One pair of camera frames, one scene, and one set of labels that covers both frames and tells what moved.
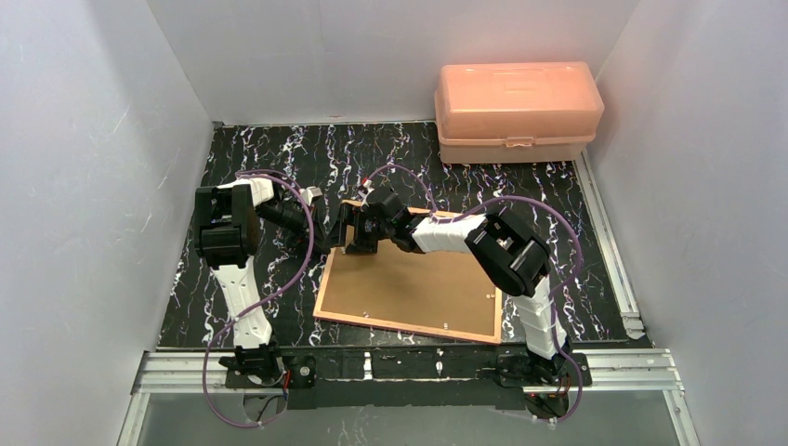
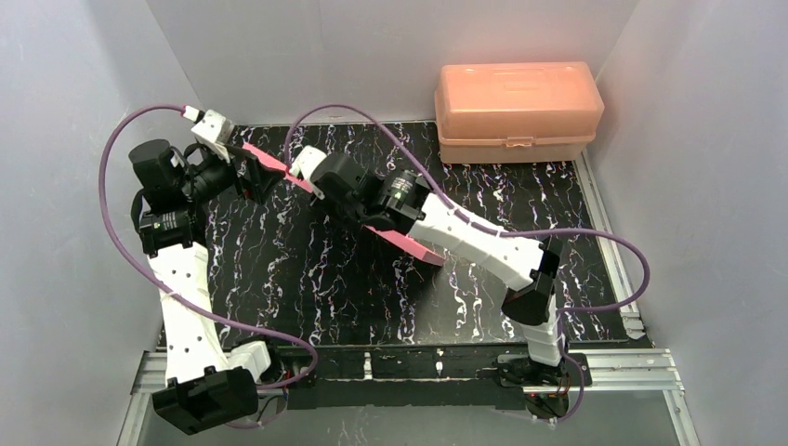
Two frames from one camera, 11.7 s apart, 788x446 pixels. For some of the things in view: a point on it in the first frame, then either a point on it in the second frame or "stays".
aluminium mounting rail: (654, 372) stays
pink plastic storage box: (518, 112) stays
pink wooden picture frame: (404, 327) → (405, 242)
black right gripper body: (362, 235) → (332, 187)
